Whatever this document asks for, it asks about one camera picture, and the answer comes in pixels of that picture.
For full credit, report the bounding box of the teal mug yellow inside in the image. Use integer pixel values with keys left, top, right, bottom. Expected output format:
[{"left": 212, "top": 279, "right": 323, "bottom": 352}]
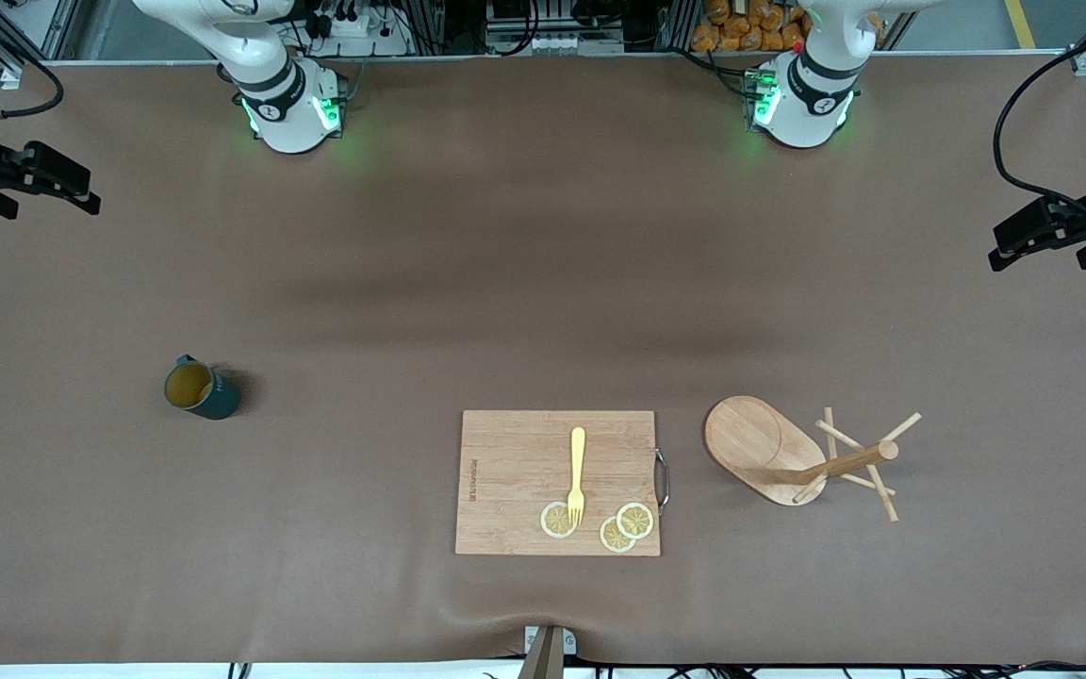
[{"left": 163, "top": 355, "right": 243, "bottom": 422}]

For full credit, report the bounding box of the wooden mug tree rack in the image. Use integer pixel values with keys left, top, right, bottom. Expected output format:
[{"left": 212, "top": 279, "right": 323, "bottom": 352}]
[{"left": 703, "top": 395, "right": 923, "bottom": 522}]

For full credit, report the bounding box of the white power strip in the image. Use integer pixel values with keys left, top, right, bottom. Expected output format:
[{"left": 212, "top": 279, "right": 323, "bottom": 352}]
[{"left": 312, "top": 8, "right": 412, "bottom": 59}]

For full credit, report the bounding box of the pile of orange snack bags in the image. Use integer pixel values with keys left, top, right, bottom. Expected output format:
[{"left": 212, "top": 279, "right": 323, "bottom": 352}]
[{"left": 691, "top": 0, "right": 813, "bottom": 54}]

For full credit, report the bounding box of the felt table cover mat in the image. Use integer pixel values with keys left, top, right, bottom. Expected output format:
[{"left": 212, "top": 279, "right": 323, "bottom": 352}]
[{"left": 0, "top": 52, "right": 1086, "bottom": 667}]

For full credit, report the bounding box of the lemon slice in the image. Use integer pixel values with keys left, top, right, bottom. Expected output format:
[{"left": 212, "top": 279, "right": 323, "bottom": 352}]
[
  {"left": 599, "top": 515, "right": 638, "bottom": 555},
  {"left": 616, "top": 502, "right": 655, "bottom": 540},
  {"left": 540, "top": 501, "right": 580, "bottom": 539}
]

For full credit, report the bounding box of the grey control box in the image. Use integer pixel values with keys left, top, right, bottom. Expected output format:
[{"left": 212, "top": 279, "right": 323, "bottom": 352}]
[{"left": 486, "top": 0, "right": 627, "bottom": 56}]

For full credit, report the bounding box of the yellow plastic fork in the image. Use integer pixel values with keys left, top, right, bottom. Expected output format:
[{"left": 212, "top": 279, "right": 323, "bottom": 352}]
[{"left": 566, "top": 426, "right": 588, "bottom": 527}]

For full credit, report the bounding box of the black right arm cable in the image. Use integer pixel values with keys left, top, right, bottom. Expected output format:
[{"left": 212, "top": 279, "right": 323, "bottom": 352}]
[{"left": 0, "top": 0, "right": 65, "bottom": 122}]

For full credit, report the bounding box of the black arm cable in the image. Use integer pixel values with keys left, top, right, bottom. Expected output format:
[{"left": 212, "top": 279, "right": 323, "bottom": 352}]
[
  {"left": 994, "top": 24, "right": 1086, "bottom": 229},
  {"left": 0, "top": 0, "right": 65, "bottom": 122}
]

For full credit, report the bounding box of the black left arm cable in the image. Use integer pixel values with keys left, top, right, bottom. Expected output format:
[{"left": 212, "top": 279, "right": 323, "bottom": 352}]
[{"left": 994, "top": 24, "right": 1086, "bottom": 229}]

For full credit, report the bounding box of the wooden cutting board metal handle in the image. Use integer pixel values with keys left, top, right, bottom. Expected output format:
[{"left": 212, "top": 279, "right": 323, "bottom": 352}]
[{"left": 454, "top": 409, "right": 671, "bottom": 557}]

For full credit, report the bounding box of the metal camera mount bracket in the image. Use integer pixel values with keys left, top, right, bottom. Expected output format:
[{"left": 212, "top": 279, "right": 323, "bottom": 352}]
[{"left": 517, "top": 624, "right": 578, "bottom": 679}]

